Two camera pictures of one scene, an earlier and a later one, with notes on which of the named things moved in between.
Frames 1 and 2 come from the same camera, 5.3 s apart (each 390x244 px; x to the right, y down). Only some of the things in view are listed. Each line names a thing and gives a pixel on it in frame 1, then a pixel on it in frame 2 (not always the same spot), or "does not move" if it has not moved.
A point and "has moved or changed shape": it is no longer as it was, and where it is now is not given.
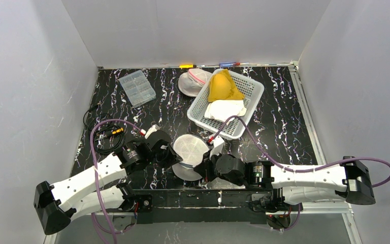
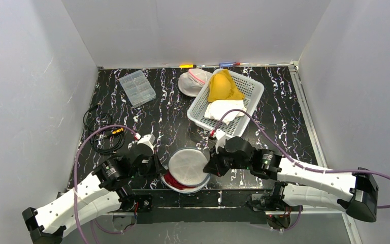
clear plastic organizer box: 137,88 does not move
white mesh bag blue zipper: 191,148 has moved or changed shape
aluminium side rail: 317,136 does not move
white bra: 225,110 does not move
